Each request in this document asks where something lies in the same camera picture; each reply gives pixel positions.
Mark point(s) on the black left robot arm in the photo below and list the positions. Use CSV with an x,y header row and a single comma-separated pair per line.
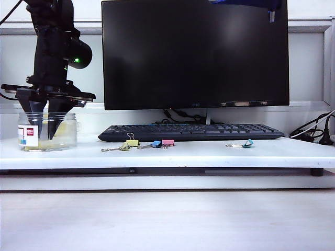
x,y
49,52

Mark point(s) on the grey partition frame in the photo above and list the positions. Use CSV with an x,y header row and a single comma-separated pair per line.
x,y
308,27

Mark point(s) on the black power plug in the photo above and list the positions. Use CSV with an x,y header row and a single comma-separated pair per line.
x,y
325,139

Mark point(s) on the pink binder clip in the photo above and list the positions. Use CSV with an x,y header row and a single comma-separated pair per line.
x,y
168,142

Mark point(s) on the white raised desk board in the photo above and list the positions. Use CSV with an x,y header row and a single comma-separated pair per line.
x,y
183,157

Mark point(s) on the black computer monitor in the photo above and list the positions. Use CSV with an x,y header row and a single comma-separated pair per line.
x,y
193,52

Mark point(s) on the black computer keyboard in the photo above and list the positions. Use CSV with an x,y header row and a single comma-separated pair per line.
x,y
188,132

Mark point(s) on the blue binder clip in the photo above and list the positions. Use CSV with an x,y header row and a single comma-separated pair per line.
x,y
156,143

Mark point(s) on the teal binder clip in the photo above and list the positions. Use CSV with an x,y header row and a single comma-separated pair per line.
x,y
248,143

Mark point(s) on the silver monitor stand leg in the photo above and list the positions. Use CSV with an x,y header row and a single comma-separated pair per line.
x,y
208,117

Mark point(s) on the round transparent plastic box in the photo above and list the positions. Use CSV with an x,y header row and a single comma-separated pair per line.
x,y
69,142

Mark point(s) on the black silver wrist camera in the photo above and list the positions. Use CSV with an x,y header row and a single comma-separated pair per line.
x,y
82,103

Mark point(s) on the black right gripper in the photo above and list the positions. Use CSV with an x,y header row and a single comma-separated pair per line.
x,y
274,6

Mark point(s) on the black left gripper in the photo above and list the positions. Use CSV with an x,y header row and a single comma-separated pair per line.
x,y
44,90

